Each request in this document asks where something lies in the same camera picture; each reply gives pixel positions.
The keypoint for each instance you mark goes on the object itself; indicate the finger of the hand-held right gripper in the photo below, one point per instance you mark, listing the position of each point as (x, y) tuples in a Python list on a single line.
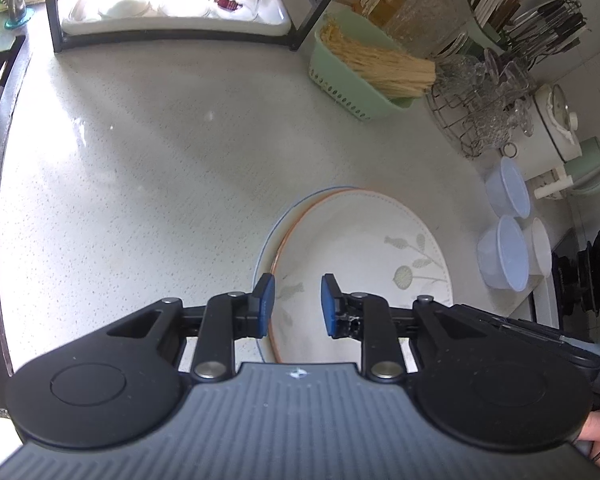
[(480, 317)]

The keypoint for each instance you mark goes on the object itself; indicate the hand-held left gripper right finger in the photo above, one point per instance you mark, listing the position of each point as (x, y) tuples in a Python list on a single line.
[(330, 305)]

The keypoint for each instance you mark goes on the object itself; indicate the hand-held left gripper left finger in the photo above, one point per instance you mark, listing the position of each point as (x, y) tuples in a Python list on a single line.
[(266, 305)]

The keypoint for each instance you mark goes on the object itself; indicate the translucent plastic bowl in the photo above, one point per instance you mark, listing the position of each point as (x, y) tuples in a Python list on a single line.
[(507, 187), (505, 260)]

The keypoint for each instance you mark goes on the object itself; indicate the white plate with rose print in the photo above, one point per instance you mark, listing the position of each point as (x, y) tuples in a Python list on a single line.
[(275, 240)]

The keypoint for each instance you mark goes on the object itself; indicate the white plate with leaf print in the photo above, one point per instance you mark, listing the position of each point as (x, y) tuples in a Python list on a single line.
[(360, 240)]

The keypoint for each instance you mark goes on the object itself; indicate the white ceramic bowl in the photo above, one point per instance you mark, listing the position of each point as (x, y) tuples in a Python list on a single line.
[(540, 255)]

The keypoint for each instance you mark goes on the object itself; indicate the person's right hand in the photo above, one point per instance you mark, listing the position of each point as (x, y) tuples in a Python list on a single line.
[(597, 432)]

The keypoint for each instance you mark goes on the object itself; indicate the black wok on stove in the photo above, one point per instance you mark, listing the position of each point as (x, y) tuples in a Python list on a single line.
[(560, 280)]

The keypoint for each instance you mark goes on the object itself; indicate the pale green appliance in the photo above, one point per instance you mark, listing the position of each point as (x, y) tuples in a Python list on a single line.
[(592, 167)]

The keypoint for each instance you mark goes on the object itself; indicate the white electric cooker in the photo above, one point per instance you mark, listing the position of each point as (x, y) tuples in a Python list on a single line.
[(555, 130)]

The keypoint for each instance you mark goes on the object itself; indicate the set of glass cups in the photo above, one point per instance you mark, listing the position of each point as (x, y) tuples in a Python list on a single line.
[(485, 110)]

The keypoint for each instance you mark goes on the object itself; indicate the green mesh basket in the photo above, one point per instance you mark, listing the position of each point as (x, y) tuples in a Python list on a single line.
[(350, 95)]

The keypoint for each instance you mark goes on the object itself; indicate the dried noodle bundle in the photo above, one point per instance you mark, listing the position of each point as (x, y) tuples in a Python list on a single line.
[(390, 67)]

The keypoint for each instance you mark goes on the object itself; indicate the black dish rack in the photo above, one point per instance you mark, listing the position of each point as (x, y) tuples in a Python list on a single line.
[(170, 39)]

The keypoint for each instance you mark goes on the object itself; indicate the row of dark kitchen utensils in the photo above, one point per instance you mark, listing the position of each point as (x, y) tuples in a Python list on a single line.
[(550, 22)]

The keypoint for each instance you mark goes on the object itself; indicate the textured glass mug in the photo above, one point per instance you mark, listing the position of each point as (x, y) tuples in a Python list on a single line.
[(420, 15)]

